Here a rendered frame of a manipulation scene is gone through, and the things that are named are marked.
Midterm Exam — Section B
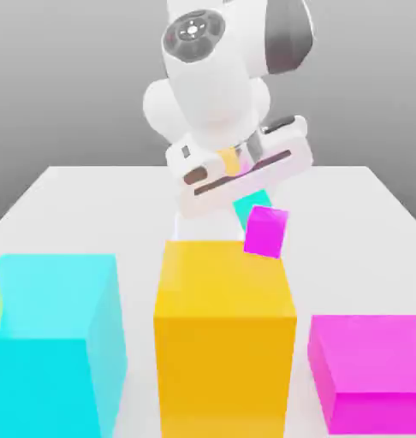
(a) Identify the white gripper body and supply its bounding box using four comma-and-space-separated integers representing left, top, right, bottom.
177, 136, 314, 220

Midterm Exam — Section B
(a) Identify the small teal cube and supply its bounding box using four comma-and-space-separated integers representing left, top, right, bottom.
232, 188, 274, 234

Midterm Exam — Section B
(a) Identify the small magenta cube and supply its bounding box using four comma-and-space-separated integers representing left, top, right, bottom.
243, 204, 290, 260

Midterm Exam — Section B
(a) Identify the large orange box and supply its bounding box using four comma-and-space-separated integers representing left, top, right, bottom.
152, 239, 298, 438

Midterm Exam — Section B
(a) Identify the large magenta box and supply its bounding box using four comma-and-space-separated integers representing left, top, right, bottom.
306, 313, 416, 436

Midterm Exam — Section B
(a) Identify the large cyan box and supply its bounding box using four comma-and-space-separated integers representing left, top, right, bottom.
0, 252, 129, 438

